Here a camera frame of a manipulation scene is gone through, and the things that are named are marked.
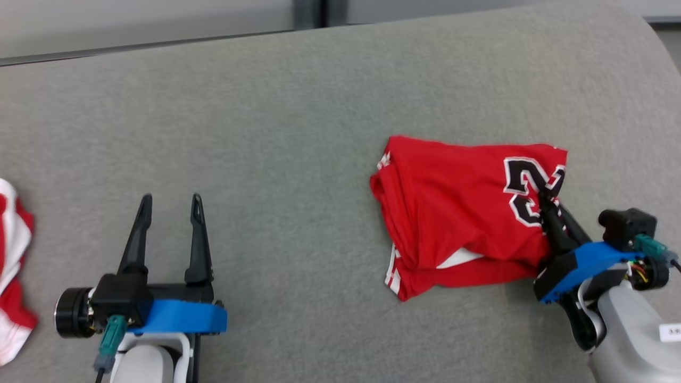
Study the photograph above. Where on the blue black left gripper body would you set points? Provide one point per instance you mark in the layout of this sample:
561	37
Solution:
181	316

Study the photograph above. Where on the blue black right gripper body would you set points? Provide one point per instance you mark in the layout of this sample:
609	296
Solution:
574	266

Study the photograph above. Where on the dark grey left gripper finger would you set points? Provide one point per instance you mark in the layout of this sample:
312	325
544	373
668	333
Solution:
137	244
199	250

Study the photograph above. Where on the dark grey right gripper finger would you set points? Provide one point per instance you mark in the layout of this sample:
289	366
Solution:
577	231
554	229

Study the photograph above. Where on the red jersey with number print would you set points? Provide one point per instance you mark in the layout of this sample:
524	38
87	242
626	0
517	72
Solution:
452	213

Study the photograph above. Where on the red shorts with white stripes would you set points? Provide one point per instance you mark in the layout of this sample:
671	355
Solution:
13	250

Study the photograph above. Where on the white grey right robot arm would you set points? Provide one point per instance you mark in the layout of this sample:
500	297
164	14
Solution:
633	330

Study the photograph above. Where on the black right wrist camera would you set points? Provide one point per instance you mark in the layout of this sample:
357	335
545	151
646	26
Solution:
628	226

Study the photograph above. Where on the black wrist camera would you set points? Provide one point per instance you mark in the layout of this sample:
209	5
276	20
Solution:
106	306
628	226

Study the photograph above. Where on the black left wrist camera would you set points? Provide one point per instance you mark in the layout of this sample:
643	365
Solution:
106	306

